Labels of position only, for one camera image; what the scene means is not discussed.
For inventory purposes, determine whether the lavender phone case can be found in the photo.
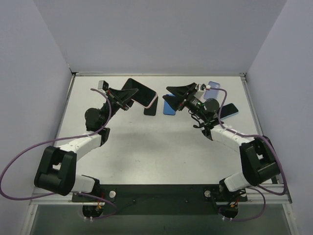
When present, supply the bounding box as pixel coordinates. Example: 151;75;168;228
203;81;220;100

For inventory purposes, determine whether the black phone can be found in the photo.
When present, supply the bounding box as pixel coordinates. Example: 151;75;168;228
144;97;158;116

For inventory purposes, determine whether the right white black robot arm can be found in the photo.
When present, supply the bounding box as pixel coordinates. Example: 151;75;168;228
163;83;281;194

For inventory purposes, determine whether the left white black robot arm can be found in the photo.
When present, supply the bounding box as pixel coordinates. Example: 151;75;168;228
34;88;138;201

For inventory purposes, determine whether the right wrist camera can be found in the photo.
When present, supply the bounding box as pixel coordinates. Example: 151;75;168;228
195;84;211;99

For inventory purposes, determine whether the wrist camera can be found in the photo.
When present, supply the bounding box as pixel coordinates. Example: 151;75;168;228
195;84;211;99
98;80;109;92

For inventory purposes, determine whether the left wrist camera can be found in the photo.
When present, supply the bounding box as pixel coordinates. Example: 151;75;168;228
98;80;109;92

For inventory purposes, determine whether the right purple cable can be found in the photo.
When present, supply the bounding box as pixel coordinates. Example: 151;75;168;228
206;85;288;222

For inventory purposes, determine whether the purple cable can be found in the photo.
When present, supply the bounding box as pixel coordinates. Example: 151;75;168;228
206;85;288;222
0;88;118;220

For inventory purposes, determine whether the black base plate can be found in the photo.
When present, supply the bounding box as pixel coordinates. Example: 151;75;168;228
70;185;248;216

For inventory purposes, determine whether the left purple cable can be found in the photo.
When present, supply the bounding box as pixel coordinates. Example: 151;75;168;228
0;88;118;220

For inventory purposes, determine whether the aluminium front rail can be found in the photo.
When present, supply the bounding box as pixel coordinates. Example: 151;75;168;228
29;182;293;206

